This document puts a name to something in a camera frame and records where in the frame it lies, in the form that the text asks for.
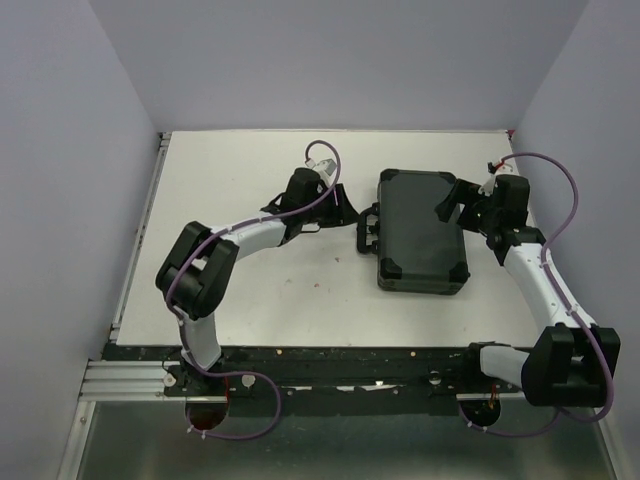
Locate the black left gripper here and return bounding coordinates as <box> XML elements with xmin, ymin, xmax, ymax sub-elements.
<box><xmin>300</xmin><ymin>183</ymin><xmax>361</xmax><ymax>229</ymax></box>

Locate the black poker set case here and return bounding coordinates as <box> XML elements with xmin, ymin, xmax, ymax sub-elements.
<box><xmin>356</xmin><ymin>168</ymin><xmax>470</xmax><ymax>296</ymax></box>

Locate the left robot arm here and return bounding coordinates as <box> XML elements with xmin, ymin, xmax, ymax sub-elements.
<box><xmin>155</xmin><ymin>167</ymin><xmax>358</xmax><ymax>395</ymax></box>

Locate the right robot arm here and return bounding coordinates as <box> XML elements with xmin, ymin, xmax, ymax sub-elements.
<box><xmin>435</xmin><ymin>174</ymin><xmax>620</xmax><ymax>408</ymax></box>

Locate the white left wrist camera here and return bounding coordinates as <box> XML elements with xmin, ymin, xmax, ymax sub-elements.
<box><xmin>305</xmin><ymin>158</ymin><xmax>337</xmax><ymax>185</ymax></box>

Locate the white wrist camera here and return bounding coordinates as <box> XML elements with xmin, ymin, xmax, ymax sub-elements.
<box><xmin>305</xmin><ymin>158</ymin><xmax>337</xmax><ymax>185</ymax></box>
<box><xmin>478</xmin><ymin>161</ymin><xmax>514</xmax><ymax>197</ymax></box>

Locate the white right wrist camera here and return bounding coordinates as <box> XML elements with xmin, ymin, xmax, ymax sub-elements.
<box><xmin>478</xmin><ymin>161</ymin><xmax>514</xmax><ymax>197</ymax></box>

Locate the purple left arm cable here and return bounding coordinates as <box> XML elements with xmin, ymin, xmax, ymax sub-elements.
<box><xmin>164</xmin><ymin>141</ymin><xmax>342</xmax><ymax>441</ymax></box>

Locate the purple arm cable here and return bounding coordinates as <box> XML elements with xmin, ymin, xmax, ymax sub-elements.
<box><xmin>457</xmin><ymin>152</ymin><xmax>617</xmax><ymax>435</ymax></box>
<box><xmin>164</xmin><ymin>141</ymin><xmax>342</xmax><ymax>441</ymax></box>

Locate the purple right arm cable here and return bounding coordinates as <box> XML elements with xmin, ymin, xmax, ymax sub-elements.
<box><xmin>457</xmin><ymin>152</ymin><xmax>617</xmax><ymax>435</ymax></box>

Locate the aluminium frame rail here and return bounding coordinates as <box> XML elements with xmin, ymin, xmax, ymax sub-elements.
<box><xmin>80</xmin><ymin>361</ymin><xmax>524</xmax><ymax>403</ymax></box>

